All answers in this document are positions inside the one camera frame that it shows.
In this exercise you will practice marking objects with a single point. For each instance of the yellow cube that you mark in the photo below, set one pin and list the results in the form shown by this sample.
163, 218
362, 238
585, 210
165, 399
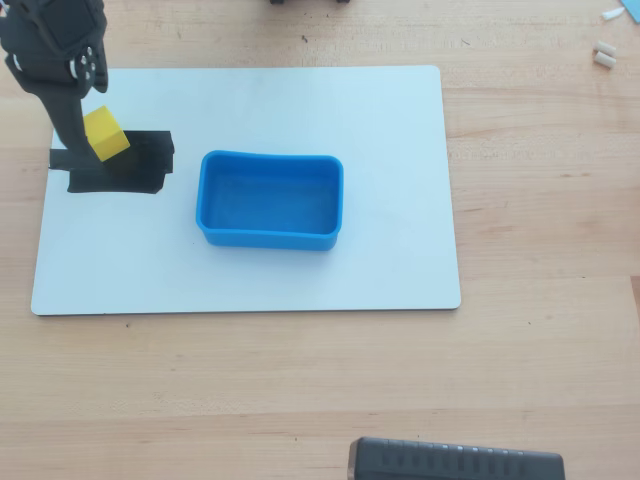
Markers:
107, 140

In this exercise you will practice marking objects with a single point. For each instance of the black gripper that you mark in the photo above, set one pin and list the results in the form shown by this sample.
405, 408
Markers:
86, 66

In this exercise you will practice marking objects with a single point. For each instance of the small white plastic scrap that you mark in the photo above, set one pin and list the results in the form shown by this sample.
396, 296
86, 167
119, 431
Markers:
612, 14

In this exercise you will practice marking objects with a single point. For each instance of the black tape patch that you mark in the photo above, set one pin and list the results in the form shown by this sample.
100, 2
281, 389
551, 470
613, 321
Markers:
145, 170

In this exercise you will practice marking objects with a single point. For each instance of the blue flat object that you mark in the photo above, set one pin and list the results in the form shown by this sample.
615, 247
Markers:
634, 7

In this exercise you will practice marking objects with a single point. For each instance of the white rectangular board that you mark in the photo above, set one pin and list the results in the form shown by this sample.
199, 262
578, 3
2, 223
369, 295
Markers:
300, 100

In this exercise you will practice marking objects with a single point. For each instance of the short white cylinder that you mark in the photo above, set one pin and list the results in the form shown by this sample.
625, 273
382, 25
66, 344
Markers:
606, 47
604, 60

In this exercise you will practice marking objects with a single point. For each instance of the black ribbed device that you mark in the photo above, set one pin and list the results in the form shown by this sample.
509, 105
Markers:
450, 462

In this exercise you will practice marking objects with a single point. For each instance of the blue rectangular plastic bin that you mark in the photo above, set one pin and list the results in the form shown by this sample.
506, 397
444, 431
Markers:
270, 200

